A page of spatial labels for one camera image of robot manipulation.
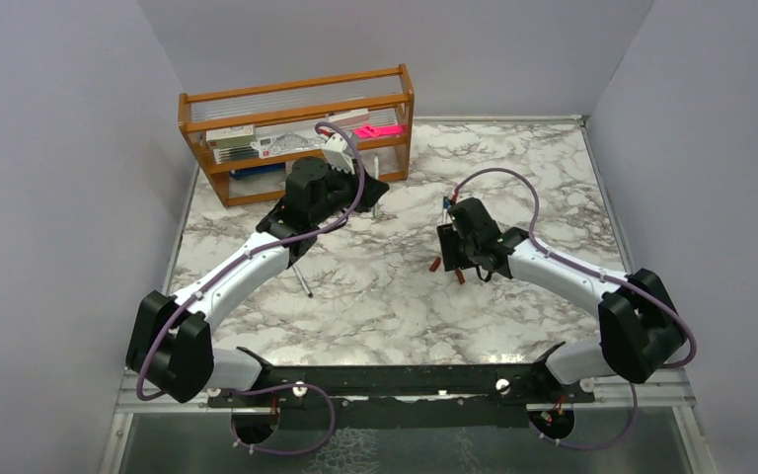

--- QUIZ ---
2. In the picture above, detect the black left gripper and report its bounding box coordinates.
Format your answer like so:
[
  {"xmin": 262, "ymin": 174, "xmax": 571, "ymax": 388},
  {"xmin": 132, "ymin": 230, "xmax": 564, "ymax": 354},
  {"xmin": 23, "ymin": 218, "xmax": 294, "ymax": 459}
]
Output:
[{"xmin": 311, "ymin": 156, "xmax": 389, "ymax": 226}]

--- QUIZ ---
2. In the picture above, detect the white pen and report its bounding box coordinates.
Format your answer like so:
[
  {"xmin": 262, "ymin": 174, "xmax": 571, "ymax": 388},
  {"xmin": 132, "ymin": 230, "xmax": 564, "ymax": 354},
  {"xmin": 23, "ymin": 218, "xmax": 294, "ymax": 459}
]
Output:
[{"xmin": 292, "ymin": 265, "xmax": 314, "ymax": 298}]

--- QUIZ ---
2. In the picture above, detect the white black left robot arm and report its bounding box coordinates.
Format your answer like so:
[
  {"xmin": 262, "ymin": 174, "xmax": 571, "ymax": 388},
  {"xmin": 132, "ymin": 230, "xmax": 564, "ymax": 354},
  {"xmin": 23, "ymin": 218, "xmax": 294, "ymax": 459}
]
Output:
[{"xmin": 125, "ymin": 157, "xmax": 389, "ymax": 406}]

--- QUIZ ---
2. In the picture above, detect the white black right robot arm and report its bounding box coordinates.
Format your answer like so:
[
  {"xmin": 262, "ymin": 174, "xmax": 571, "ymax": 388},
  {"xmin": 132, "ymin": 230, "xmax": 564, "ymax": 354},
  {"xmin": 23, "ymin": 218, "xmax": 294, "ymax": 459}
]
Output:
[{"xmin": 436, "ymin": 197, "xmax": 688, "ymax": 402}]

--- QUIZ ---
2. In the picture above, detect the pink plastic clip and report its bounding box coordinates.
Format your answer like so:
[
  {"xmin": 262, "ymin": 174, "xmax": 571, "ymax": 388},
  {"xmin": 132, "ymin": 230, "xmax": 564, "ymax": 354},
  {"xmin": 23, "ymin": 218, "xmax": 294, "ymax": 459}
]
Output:
[{"xmin": 353, "ymin": 123, "xmax": 406, "ymax": 139}]

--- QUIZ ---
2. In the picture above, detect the pink white eraser box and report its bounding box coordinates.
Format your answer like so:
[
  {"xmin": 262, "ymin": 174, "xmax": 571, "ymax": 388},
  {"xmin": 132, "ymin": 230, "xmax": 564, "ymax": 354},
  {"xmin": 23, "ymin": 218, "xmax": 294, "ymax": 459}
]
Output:
[{"xmin": 329, "ymin": 109, "xmax": 370, "ymax": 127}]

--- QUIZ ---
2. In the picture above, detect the white protractor ruler pack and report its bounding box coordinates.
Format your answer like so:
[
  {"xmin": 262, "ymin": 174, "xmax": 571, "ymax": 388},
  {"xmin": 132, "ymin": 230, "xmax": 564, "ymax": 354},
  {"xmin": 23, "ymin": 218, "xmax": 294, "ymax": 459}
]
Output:
[{"xmin": 251, "ymin": 130, "xmax": 327, "ymax": 158}]

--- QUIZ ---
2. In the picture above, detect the blue box on shelf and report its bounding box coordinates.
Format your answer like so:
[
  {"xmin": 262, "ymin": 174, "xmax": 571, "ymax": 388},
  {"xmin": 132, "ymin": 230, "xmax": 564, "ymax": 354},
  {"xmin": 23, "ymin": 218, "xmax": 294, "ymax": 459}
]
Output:
[{"xmin": 229, "ymin": 163, "xmax": 286, "ymax": 180}]

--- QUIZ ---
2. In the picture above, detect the wooden shelf rack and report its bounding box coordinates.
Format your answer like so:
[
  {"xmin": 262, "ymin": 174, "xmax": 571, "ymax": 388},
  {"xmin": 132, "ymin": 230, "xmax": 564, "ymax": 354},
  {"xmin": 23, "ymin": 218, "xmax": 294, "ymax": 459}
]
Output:
[{"xmin": 178, "ymin": 63, "xmax": 416, "ymax": 207}]

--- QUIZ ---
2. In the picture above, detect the white green box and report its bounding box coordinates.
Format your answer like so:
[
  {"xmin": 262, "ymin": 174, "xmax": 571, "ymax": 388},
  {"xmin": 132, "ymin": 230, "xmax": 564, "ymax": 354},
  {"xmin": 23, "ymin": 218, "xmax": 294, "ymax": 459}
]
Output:
[{"xmin": 205, "ymin": 124, "xmax": 256, "ymax": 148}]

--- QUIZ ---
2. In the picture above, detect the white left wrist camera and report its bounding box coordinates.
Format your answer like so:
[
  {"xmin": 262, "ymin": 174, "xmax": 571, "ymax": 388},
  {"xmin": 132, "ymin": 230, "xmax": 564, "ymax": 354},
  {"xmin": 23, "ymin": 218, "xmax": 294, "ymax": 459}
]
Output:
[{"xmin": 320, "ymin": 133, "xmax": 356, "ymax": 175}]

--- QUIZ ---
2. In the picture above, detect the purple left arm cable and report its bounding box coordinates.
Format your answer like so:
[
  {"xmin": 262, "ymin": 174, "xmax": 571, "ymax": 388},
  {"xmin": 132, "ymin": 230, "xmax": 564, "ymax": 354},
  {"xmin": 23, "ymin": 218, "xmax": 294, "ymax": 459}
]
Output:
[{"xmin": 135, "ymin": 121, "xmax": 366, "ymax": 457}]

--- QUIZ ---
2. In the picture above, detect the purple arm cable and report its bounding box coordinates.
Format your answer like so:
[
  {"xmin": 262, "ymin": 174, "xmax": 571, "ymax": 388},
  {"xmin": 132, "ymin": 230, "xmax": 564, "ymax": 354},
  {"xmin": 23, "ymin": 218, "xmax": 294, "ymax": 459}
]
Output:
[
  {"xmin": 450, "ymin": 168, "xmax": 698, "ymax": 452},
  {"xmin": 135, "ymin": 121, "xmax": 366, "ymax": 457}
]

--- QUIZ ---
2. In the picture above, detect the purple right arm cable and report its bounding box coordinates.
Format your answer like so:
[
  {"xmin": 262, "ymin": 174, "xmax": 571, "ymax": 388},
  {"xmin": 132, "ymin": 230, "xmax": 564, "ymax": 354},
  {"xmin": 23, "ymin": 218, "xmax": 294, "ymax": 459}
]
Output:
[{"xmin": 450, "ymin": 168, "xmax": 698, "ymax": 452}]

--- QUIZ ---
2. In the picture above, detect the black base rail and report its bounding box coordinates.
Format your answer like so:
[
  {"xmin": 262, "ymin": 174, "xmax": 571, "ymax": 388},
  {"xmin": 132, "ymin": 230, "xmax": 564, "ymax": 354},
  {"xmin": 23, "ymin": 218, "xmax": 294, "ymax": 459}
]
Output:
[{"xmin": 207, "ymin": 363, "xmax": 595, "ymax": 440}]

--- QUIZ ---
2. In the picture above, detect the aluminium frame rail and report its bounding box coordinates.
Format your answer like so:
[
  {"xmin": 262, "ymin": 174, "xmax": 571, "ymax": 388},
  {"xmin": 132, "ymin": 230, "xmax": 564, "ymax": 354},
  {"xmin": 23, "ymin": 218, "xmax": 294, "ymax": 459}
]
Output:
[{"xmin": 592, "ymin": 369, "xmax": 697, "ymax": 408}]

